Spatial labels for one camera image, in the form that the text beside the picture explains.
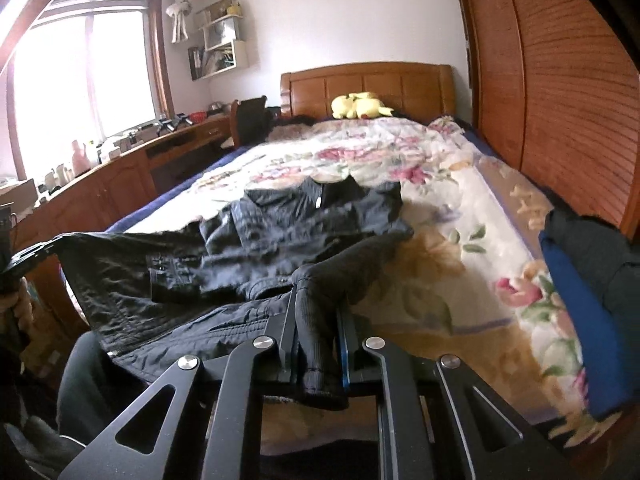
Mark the cardboard box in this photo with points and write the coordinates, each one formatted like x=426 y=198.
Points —
x=17 y=192

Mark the person's leg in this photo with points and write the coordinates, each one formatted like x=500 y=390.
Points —
x=85 y=385

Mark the wooden desk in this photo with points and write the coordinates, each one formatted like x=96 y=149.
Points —
x=115 y=185

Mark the person's left hand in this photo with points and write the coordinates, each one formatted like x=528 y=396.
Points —
x=17 y=315

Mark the pink bottle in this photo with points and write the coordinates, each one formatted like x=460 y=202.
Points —
x=80 y=157

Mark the floral blanket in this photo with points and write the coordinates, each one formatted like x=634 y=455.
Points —
x=450 y=260

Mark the wooden slatted wardrobe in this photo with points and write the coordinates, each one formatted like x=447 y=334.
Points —
x=560 y=85

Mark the wooden bed headboard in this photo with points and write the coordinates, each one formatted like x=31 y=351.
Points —
x=400 y=82

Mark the dark folded garment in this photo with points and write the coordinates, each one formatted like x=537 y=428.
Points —
x=600 y=255

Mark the white wall shelf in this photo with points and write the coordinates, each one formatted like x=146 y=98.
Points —
x=220 y=45

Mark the wooden chair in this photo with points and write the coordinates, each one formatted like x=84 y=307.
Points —
x=250 y=120

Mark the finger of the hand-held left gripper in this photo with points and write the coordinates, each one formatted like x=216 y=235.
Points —
x=32 y=257

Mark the window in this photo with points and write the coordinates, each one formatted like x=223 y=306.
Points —
x=90 y=80

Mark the blue folded garment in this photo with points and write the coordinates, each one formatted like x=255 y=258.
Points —
x=575 y=320

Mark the yellow plush toy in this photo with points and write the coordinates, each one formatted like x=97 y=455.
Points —
x=360 y=105

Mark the tied white curtain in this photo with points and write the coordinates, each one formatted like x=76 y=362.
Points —
x=179 y=10

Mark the black metal tool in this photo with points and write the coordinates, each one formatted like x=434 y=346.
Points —
x=170 y=124

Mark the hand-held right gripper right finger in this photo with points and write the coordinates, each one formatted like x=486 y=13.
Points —
x=345 y=355

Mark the black jacket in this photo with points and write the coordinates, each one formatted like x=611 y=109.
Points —
x=200 y=270

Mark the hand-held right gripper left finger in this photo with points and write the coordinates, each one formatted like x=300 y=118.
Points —
x=285 y=340

